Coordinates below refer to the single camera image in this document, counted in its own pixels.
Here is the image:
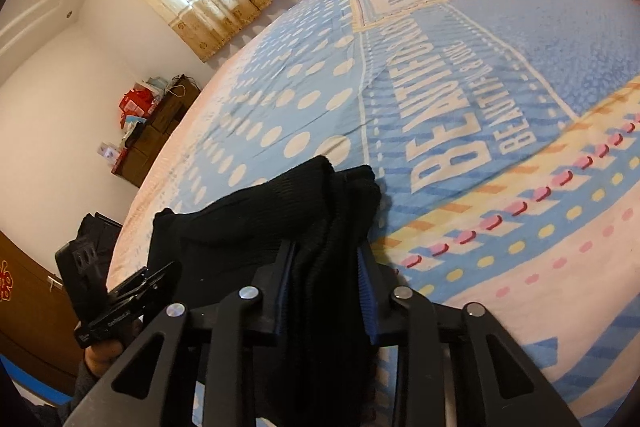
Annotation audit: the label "red gift bags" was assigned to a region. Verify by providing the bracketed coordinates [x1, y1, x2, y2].
[118, 90, 157, 118]

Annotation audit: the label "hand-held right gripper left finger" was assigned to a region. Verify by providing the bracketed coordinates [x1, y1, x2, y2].
[62, 239, 296, 427]

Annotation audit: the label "person's left forearm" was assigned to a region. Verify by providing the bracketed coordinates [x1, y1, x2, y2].
[72, 359, 108, 415]

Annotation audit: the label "wooden cabinet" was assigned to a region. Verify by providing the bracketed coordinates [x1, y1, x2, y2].
[112, 74, 202, 188]

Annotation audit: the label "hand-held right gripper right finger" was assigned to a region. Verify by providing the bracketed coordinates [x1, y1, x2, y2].
[356, 243, 583, 427]

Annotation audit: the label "brown wooden door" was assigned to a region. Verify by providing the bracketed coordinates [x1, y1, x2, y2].
[0, 229, 85, 383]

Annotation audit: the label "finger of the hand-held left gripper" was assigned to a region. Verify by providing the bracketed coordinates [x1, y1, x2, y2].
[107, 261, 180, 309]

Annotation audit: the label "person's left hand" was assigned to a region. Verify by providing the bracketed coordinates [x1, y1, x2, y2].
[82, 338, 127, 379]

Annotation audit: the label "printed blue pink blanket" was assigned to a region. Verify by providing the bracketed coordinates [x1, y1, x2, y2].
[107, 0, 640, 427]

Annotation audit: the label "pale tissue pack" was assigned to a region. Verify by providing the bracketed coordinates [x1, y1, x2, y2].
[97, 141, 127, 164]

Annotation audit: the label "black pants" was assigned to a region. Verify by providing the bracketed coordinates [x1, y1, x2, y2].
[147, 155, 383, 427]

